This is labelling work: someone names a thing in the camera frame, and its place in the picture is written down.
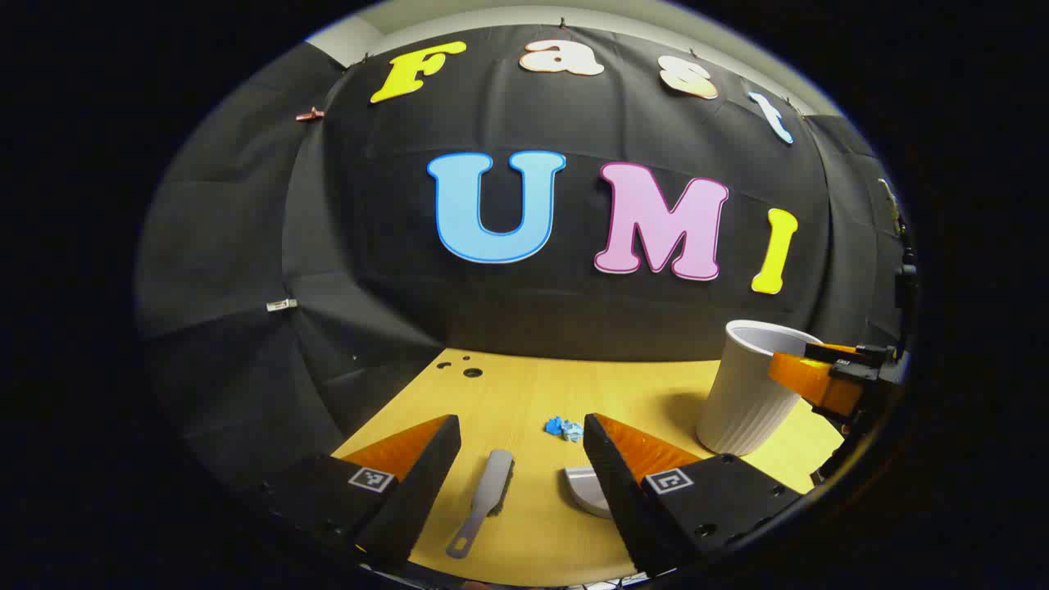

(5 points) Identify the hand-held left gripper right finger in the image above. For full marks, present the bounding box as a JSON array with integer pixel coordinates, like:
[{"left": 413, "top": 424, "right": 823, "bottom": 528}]
[{"left": 582, "top": 412, "right": 802, "bottom": 577}]

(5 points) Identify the small grey broom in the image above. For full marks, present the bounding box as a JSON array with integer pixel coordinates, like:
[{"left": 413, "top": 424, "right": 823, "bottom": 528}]
[{"left": 445, "top": 448, "right": 515, "bottom": 560}]

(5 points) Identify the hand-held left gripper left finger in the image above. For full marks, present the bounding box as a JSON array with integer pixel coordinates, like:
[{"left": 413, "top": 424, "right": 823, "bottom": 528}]
[{"left": 258, "top": 414, "right": 462, "bottom": 573}]

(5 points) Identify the white ribbed garbage bin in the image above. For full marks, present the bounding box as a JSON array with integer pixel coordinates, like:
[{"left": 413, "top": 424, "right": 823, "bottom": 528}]
[{"left": 696, "top": 320, "right": 824, "bottom": 457}]

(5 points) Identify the wooden desktop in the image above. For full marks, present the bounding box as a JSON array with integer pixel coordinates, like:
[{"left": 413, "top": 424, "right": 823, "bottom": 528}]
[{"left": 332, "top": 348, "right": 845, "bottom": 587}]

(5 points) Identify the grey dustpan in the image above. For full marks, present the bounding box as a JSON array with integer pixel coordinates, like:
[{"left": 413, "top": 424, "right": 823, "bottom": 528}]
[{"left": 563, "top": 465, "right": 615, "bottom": 520}]

